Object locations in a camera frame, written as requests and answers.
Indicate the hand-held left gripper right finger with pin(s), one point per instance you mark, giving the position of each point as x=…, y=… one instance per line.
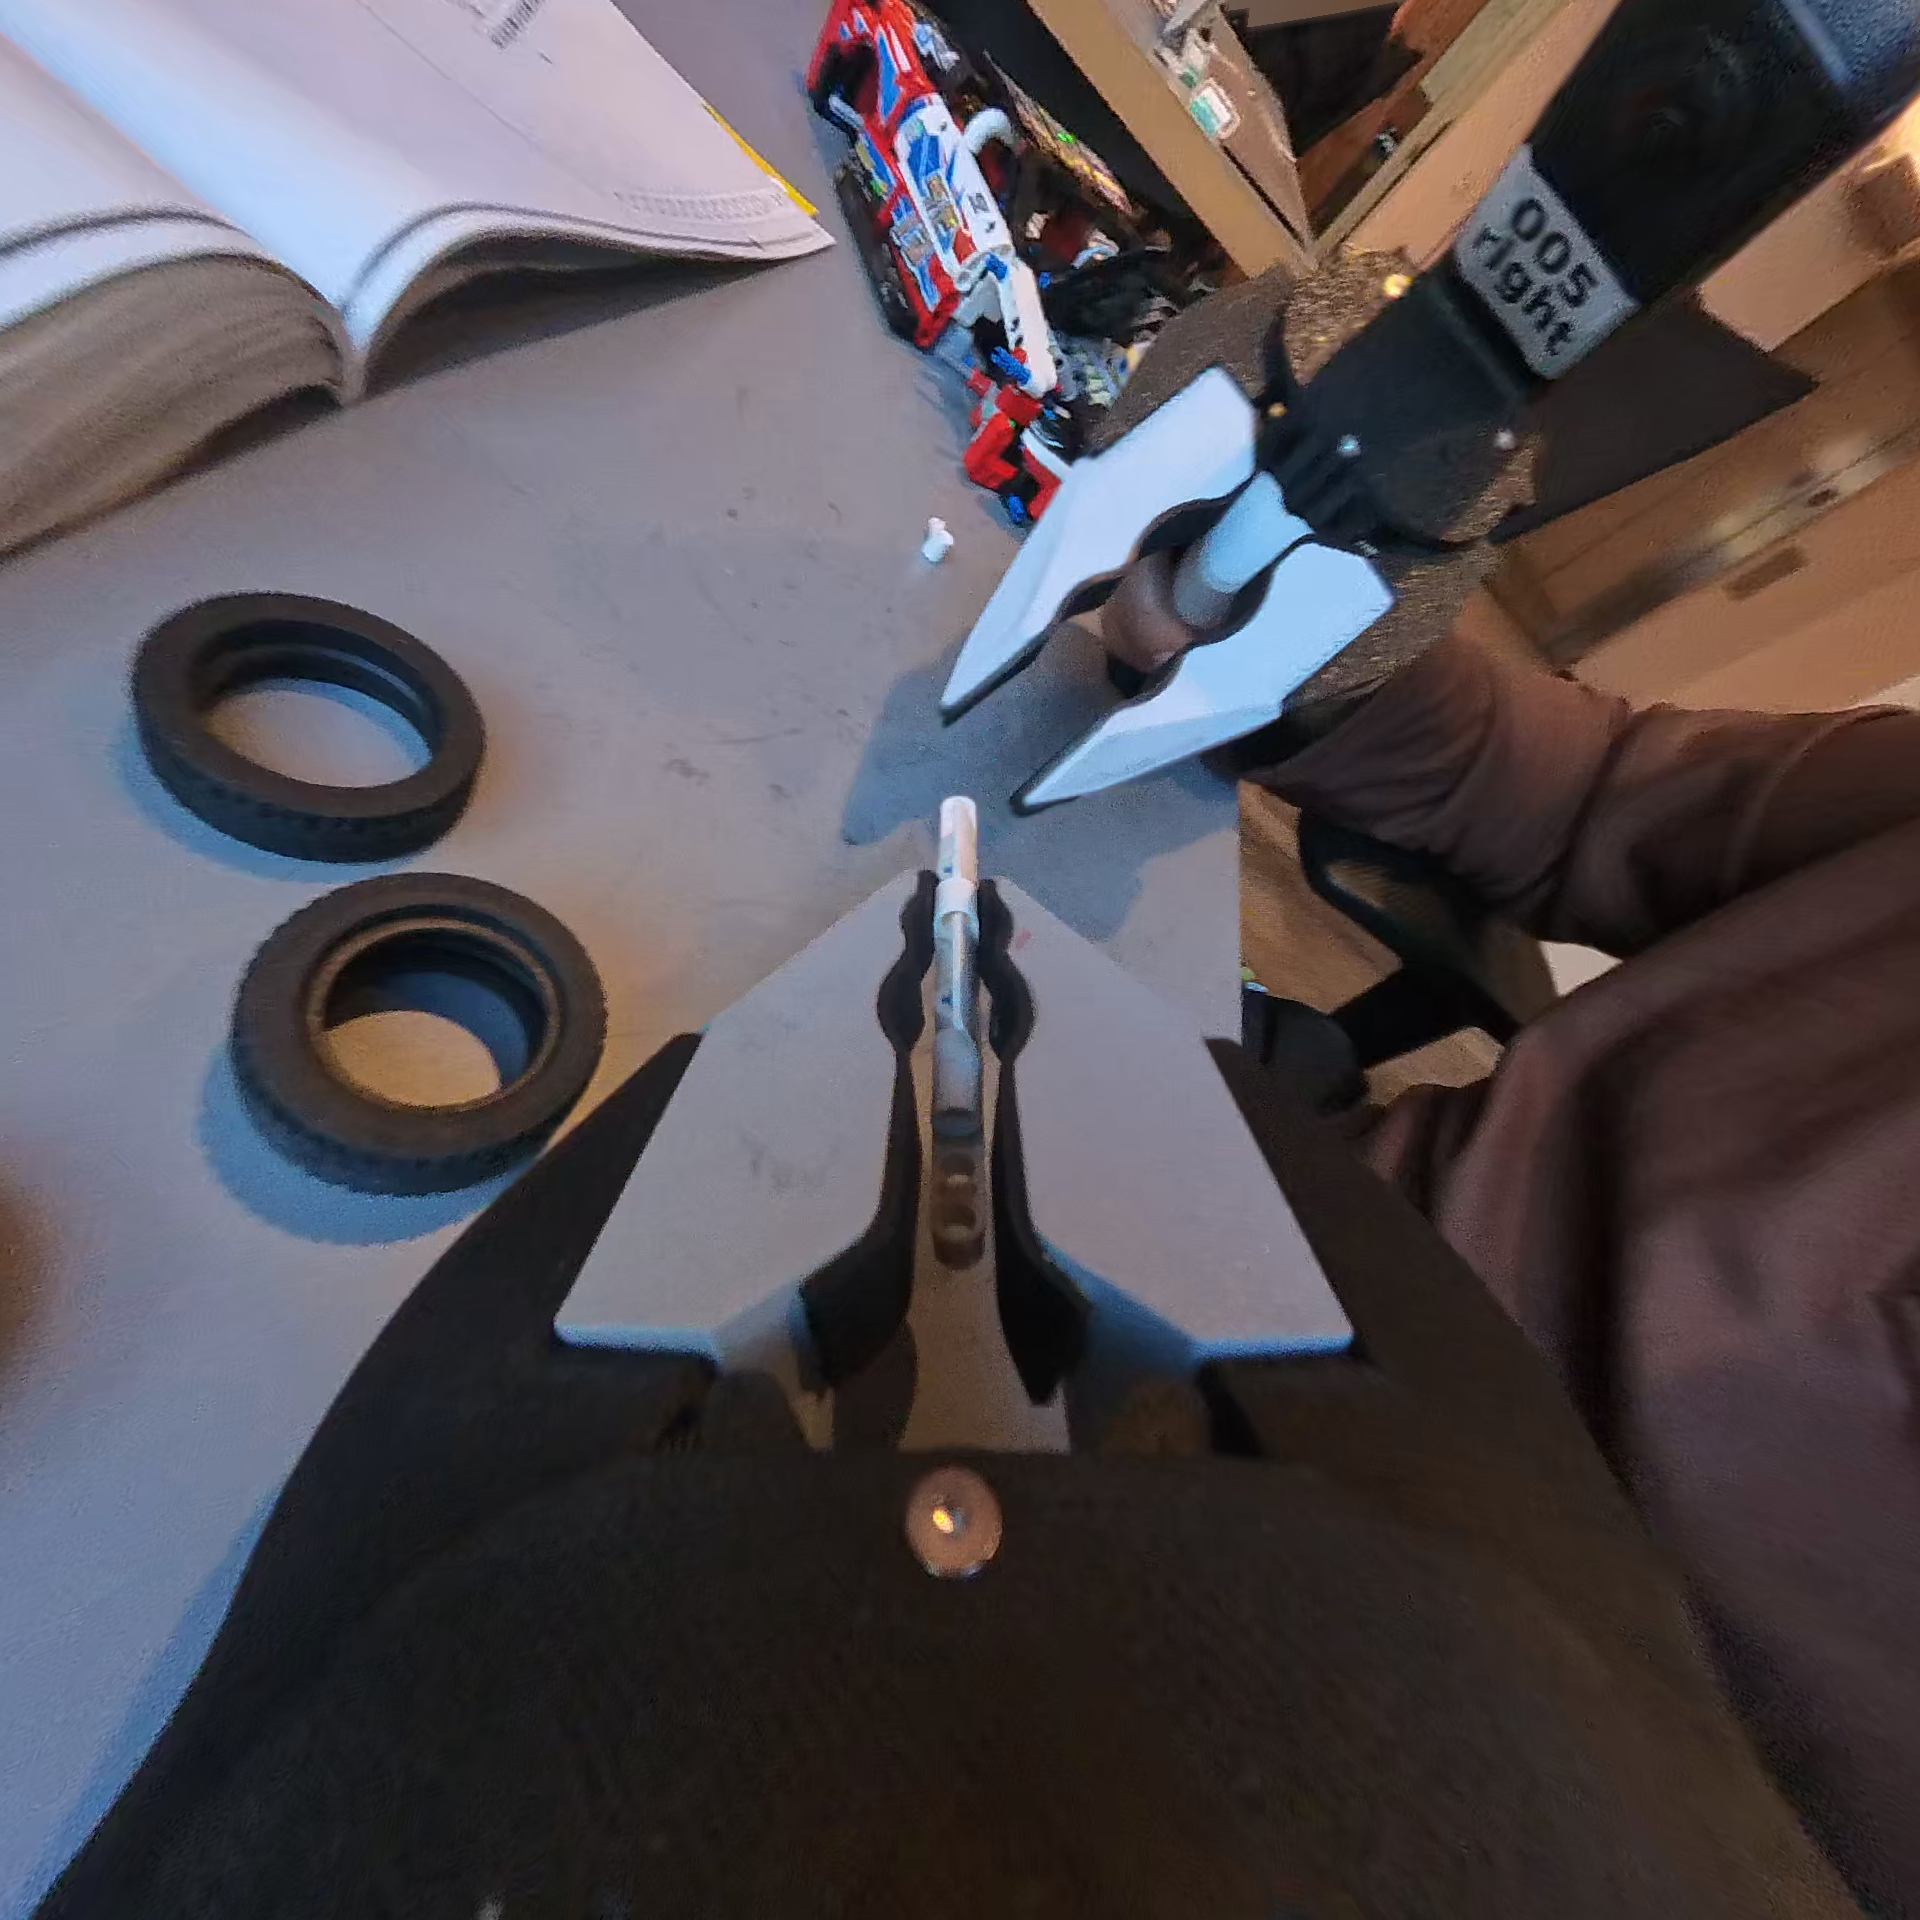
x=1172, y=1185

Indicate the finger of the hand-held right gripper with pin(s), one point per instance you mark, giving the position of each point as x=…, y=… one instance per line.
x=1125, y=493
x=1261, y=660

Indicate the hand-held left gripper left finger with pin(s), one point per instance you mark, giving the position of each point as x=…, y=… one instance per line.
x=734, y=1185

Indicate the small white connector pin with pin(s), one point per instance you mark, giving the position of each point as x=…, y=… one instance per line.
x=937, y=539

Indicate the long white brick beam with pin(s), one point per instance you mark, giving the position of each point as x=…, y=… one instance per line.
x=957, y=869

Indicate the person's right forearm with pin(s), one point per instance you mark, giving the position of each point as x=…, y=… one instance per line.
x=1575, y=795

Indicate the grey desk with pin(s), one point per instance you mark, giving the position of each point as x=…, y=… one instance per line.
x=599, y=674

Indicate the black office chair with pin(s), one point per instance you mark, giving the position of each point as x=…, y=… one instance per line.
x=1395, y=915

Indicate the red white brick race car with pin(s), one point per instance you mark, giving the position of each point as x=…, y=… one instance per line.
x=932, y=194

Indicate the grey office table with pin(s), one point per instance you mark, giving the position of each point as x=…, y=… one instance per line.
x=1109, y=75

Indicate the wide black rubber tire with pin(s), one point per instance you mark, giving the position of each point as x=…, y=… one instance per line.
x=271, y=1049

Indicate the person's torso in brown shirt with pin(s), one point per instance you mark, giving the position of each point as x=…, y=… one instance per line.
x=1724, y=1201

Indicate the narrow black rubber tire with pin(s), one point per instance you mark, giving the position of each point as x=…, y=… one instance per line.
x=165, y=720

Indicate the open instruction booklet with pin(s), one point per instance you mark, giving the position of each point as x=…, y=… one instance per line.
x=376, y=135

